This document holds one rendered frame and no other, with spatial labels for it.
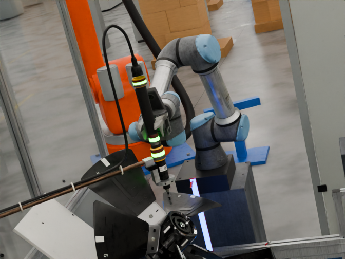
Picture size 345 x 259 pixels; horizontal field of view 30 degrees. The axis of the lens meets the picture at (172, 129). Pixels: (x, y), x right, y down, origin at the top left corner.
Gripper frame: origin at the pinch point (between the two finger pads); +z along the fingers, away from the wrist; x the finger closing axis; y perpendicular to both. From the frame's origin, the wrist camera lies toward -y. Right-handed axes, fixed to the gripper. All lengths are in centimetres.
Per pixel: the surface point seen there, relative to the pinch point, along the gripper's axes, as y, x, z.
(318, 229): 154, -32, -203
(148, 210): 28.1, 6.4, 2.8
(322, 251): 73, -44, -37
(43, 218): 22.6, 39.9, 10.0
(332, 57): 34, -59, -182
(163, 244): 36.1, 0.8, 12.3
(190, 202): 37.2, -2.2, -19.2
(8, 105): -5, 70, -44
